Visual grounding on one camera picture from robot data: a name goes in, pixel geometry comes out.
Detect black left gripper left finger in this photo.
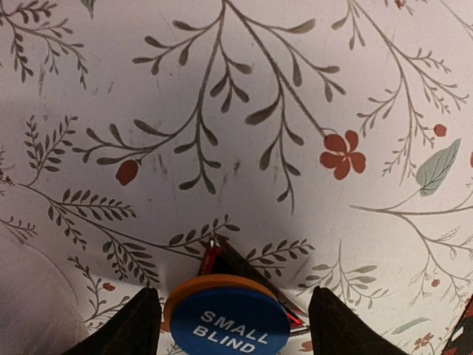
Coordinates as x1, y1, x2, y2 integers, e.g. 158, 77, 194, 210
65, 288, 161, 355

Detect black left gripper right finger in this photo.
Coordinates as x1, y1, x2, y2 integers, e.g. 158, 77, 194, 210
308, 286, 405, 355

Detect blue small blind button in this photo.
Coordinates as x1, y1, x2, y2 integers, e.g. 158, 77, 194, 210
170, 288, 290, 355

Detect orange big blind button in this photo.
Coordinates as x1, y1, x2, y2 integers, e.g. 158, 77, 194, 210
163, 274, 277, 325

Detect white bowl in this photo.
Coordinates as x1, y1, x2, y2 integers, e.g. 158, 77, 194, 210
1, 234, 88, 354

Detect black triangular card holder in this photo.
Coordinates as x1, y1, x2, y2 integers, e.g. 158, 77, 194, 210
197, 236, 310, 337

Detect round red black poker mat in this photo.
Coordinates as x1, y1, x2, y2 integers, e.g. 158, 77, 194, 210
442, 297, 473, 355

